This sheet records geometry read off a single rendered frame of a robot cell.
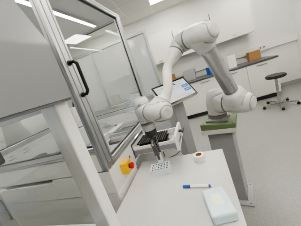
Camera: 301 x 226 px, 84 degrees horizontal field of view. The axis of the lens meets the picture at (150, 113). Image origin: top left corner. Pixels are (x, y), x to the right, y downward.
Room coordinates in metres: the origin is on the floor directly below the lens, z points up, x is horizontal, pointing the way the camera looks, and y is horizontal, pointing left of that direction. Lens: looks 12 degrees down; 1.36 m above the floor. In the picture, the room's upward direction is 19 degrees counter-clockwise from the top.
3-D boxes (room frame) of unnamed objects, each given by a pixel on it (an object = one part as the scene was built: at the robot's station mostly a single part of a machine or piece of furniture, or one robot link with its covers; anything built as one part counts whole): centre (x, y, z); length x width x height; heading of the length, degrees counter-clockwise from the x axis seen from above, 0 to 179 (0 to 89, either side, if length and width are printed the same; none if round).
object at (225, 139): (1.42, -0.56, 0.38); 0.30 x 0.30 x 0.76; 58
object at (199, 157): (0.96, -0.20, 0.78); 0.07 x 0.07 x 0.04
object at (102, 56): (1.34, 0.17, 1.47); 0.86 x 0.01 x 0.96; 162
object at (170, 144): (1.25, 0.05, 0.86); 0.40 x 0.26 x 0.06; 72
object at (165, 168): (0.98, 0.05, 0.78); 0.12 x 0.08 x 0.04; 78
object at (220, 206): (0.58, -0.14, 0.78); 0.15 x 0.10 x 0.04; 174
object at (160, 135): (1.25, 0.04, 0.87); 0.22 x 0.18 x 0.06; 72
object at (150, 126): (1.01, 0.04, 1.07); 0.09 x 0.09 x 0.06
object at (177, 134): (1.19, -0.15, 0.87); 0.29 x 0.02 x 0.11; 162
